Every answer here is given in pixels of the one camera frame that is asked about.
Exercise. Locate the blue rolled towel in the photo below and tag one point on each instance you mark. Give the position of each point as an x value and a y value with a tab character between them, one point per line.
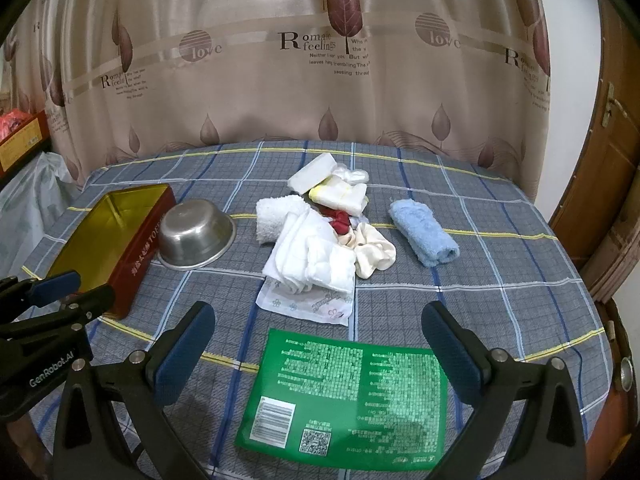
425	235

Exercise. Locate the white quilted cloth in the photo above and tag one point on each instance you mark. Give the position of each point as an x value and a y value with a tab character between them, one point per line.
332	262

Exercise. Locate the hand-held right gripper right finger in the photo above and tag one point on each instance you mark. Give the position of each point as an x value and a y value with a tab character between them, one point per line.
452	355

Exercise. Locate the dark wooden furniture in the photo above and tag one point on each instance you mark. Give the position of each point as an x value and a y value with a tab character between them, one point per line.
622	320

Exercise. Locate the yellow trimmed white cloth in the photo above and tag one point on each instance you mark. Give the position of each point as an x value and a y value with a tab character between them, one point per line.
345	195

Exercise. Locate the red and gold tin box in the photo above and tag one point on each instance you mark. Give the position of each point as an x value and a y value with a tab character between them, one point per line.
100	230

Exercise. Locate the green packet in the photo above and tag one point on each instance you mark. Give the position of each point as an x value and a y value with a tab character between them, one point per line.
325	385

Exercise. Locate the floral print tissue packet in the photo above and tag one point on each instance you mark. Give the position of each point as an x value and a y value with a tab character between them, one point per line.
320	310

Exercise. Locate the wooden door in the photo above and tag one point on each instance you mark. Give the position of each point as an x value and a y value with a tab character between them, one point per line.
615	185

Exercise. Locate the cream satin cloth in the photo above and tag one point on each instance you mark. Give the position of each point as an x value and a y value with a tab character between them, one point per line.
372	255

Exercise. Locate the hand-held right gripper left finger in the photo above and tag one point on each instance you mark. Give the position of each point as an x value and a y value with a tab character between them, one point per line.
182	355

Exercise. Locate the stainless steel bowl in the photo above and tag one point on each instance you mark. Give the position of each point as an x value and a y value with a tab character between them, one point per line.
195	235

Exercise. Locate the white cotton cloth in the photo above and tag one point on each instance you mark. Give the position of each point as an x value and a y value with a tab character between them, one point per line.
295	250

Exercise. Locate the clear plastic bag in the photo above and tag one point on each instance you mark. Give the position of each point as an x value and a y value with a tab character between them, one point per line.
352	175

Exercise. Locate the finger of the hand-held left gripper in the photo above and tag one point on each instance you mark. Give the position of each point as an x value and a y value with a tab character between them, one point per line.
92	300
55	284

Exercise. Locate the red and white cloth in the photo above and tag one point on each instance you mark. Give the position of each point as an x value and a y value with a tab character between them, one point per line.
340	220

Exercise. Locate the white rolled towel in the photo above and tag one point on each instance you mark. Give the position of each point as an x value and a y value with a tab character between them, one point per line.
275	215

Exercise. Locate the grey plaid bed sheet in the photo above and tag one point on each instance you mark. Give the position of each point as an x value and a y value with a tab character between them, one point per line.
500	270

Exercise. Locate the white foam block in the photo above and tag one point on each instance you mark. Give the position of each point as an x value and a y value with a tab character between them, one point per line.
312	172

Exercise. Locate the orange cardboard box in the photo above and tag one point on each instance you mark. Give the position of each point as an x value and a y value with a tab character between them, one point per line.
20	142

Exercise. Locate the beige leaf print curtain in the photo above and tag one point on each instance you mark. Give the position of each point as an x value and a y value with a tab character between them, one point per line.
250	100

